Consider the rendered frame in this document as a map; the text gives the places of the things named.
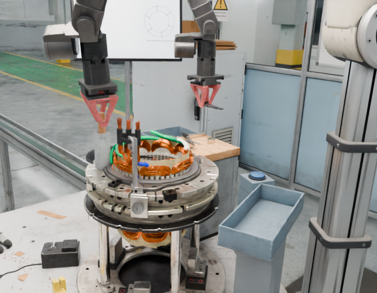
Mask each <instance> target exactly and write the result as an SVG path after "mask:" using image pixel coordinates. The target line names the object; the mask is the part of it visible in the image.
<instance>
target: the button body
mask: <svg viewBox="0 0 377 293"><path fill-rule="evenodd" d="M249 174H250V173H246V174H240V182H239V197H238V205H237V206H239V205H240V204H241V203H242V202H243V201H244V200H245V199H246V198H247V197H248V196H249V195H250V194H251V193H252V192H253V191H254V190H255V189H256V188H257V187H258V186H259V185H260V184H261V183H262V184H267V185H272V186H275V180H273V179H272V178H270V177H269V176H267V175H266V174H265V175H266V180H263V181H255V180H252V179H250V178H248V175H249Z"/></svg>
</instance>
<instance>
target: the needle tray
mask: <svg viewBox="0 0 377 293"><path fill-rule="evenodd" d="M304 195H305V193H303V192H298V191H293V190H288V189H285V188H280V187H275V186H272V185H267V184H262V183H261V184H260V185H259V186H258V187H257V188H256V189H255V190H254V191H253V192H252V193H251V194H250V195H249V196H248V197H247V198H246V199H245V200H244V201H243V202H242V203H241V204H240V205H239V206H238V207H237V208H235V210H234V211H232V213H231V214H230V215H228V217H227V218H225V220H224V221H223V222H221V224H220V225H219V230H218V245H219V246H222V247H225V248H228V249H232V250H234V251H237V253H236V267H235V275H234V290H233V293H280V283H281V278H282V269H283V259H284V250H285V245H286V236H287V234H288V232H289V231H290V229H291V228H292V226H293V224H294V223H295V221H296V220H297V218H298V216H299V215H300V213H301V211H302V210H303V203H304Z"/></svg>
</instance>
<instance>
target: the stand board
mask: <svg viewBox="0 0 377 293"><path fill-rule="evenodd" d="M208 138H211V137H210V136H208V135H206V136H202V137H196V138H191V139H192V141H194V142H197V143H200V145H199V144H195V143H194V145H195V146H193V148H190V150H191V151H192V153H195V154H194V155H201V156H204V157H206V158H208V159H209V160H211V161H216V160H221V159H225V158H229V157H232V156H237V155H240V148H239V147H237V146H234V145H232V144H228V143H227V142H223V141H221V140H218V139H215V143H213V144H207V140H208Z"/></svg>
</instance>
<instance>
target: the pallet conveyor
mask: <svg viewBox="0 0 377 293"><path fill-rule="evenodd" d="M0 118H1V119H2V120H4V121H6V122H8V123H10V124H11V125H13V126H15V127H17V128H18V129H20V130H22V131H24V132H25V133H27V134H28V135H30V136H32V137H34V138H35V139H37V140H39V141H41V142H42V143H44V144H46V145H47V146H49V147H51V148H53V149H54V150H56V151H58V152H60V153H61V154H63V155H65V156H67V157H68V158H70V159H72V160H73V161H75V162H77V163H79V164H80V165H82V166H84V167H87V166H88V165H89V164H90V163H89V162H87V161H85V160H84V159H82V158H80V157H78V156H76V155H74V154H73V153H71V152H69V151H67V150H65V149H63V148H62V147H60V146H58V145H56V144H54V143H53V142H51V141H49V140H47V139H46V138H44V137H42V136H40V135H38V134H37V133H35V132H33V131H31V130H29V129H27V128H26V127H24V126H22V125H21V124H19V123H17V122H15V121H13V120H11V119H10V118H8V117H6V116H4V115H2V114H0ZM8 144H9V145H11V146H12V147H14V148H15V149H17V150H18V151H20V152H21V153H23V154H24V155H26V156H27V157H28V158H30V159H31V160H33V161H35V162H36V163H38V164H39V165H40V166H42V167H43V168H45V169H46V170H48V171H49V172H51V173H52V174H53V175H55V176H57V177H58V178H59V179H61V180H62V181H64V182H65V183H66V184H68V185H70V186H71V187H73V188H74V189H76V190H77V191H78V192H80V191H84V190H86V183H87V180H86V172H85V171H84V170H82V169H80V168H78V167H77V166H75V165H73V164H72V163H70V162H68V161H66V160H65V159H63V158H62V157H60V156H58V155H57V154H55V153H53V152H51V151H50V150H48V149H46V148H44V147H43V146H41V145H40V144H38V143H36V142H35V141H33V140H31V139H29V138H28V137H26V136H25V135H23V134H21V133H19V132H18V131H16V130H14V129H13V128H11V127H9V126H8V125H6V124H4V123H3V122H1V121H0V158H1V168H2V177H3V187H4V193H5V202H6V206H5V207H4V208H3V210H2V212H0V214H2V213H6V212H10V211H12V210H15V203H14V197H13V187H12V176H11V170H10V160H9V150H8Z"/></svg>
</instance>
